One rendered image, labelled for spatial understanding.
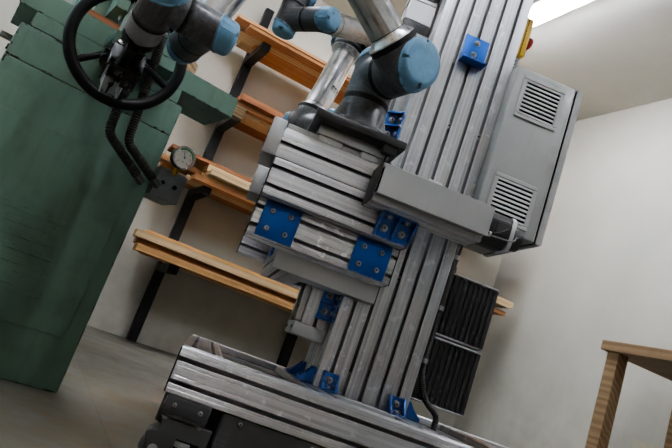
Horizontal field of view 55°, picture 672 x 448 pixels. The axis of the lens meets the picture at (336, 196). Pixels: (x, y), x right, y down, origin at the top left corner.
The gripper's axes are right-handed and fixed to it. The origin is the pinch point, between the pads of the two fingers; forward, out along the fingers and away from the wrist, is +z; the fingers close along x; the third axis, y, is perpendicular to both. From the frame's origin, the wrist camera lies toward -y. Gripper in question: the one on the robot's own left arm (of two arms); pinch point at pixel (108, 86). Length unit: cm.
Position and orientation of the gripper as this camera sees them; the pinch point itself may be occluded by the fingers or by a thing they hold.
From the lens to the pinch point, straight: 153.9
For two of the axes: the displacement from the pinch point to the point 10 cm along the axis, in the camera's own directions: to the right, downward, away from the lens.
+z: -5.9, 4.8, 6.5
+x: 8.1, 3.8, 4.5
